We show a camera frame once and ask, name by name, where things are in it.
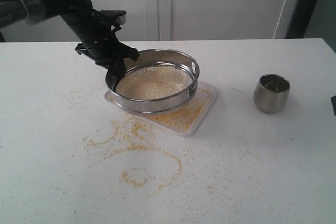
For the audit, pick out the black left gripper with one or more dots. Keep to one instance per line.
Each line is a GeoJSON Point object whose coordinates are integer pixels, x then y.
{"type": "Point", "coordinates": [99, 43]}

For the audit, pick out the round stainless steel sieve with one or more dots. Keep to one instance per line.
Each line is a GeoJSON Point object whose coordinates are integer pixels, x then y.
{"type": "Point", "coordinates": [154, 58]}

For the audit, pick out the stainless steel cup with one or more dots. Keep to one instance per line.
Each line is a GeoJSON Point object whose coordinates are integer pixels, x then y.
{"type": "Point", "coordinates": [271, 93]}

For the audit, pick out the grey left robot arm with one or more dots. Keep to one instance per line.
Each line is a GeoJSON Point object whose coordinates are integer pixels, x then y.
{"type": "Point", "coordinates": [33, 12]}

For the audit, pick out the yellow-brown granules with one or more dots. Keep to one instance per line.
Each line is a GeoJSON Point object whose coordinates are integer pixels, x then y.
{"type": "Point", "coordinates": [181, 115]}

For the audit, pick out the white rice grains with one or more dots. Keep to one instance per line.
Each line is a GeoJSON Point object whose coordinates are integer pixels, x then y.
{"type": "Point", "coordinates": [153, 83]}

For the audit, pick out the white plastic tray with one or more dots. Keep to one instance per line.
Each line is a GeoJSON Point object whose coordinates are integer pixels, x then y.
{"type": "Point", "coordinates": [202, 113]}

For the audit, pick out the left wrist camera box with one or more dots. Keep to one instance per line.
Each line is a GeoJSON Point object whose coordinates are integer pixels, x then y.
{"type": "Point", "coordinates": [114, 16]}

